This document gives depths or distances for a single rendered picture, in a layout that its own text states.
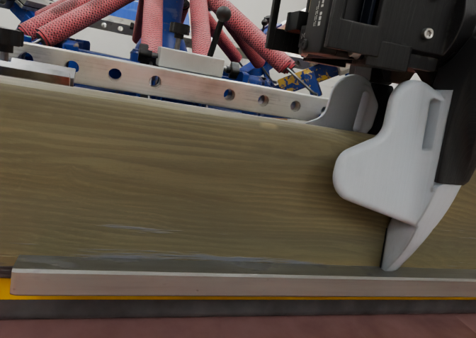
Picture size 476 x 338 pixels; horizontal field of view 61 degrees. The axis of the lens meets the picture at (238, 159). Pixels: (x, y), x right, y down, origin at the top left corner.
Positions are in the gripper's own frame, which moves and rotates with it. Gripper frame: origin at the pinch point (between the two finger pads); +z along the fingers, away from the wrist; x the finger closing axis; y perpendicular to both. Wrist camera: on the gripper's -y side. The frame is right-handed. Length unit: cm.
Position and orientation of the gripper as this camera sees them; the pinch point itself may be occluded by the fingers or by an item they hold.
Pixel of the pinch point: (378, 228)
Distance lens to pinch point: 24.0
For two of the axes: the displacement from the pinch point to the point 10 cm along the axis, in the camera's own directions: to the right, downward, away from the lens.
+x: 2.7, 2.5, -9.3
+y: -9.5, -0.9, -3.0
